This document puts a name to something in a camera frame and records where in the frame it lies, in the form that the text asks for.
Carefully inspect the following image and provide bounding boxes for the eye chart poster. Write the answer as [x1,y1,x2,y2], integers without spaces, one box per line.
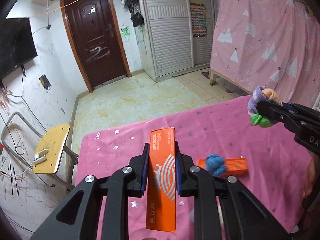
[0,143,4,155]

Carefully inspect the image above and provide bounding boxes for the white louvered wardrobe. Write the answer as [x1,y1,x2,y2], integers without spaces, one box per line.
[137,0,219,82]

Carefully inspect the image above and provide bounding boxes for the white power strip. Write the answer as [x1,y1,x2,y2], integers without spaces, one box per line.
[32,148,49,165]

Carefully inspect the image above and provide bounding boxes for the dark brown door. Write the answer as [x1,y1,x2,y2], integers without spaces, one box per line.
[60,0,131,92]

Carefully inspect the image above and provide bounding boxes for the black wall television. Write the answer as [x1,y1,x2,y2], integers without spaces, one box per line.
[0,18,37,79]

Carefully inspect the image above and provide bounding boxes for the blue yarn ball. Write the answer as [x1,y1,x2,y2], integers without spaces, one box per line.
[205,154,226,177]

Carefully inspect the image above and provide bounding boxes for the colourful wall chart poster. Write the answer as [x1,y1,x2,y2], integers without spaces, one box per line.
[190,2,207,37]

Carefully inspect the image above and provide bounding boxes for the black hanging bags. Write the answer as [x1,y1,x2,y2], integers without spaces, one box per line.
[121,0,144,28]

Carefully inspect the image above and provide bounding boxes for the person right hand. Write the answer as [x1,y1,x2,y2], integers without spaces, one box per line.
[303,154,317,198]

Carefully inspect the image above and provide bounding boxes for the pink tree pattern curtain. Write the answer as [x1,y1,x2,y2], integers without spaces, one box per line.
[210,0,319,107]

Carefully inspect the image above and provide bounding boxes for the pink star tablecloth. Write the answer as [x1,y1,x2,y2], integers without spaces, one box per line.
[76,96,311,231]

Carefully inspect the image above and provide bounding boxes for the yellow wooden chair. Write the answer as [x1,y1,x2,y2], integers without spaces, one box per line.
[1,112,79,191]

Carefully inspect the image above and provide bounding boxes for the purple orange sock bundle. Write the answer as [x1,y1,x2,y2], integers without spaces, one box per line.
[247,86,283,128]

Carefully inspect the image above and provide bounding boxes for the orange carton box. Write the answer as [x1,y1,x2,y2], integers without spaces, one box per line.
[146,127,176,232]

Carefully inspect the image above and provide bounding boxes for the small orange ribbed box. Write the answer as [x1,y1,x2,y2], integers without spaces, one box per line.
[196,158,248,177]

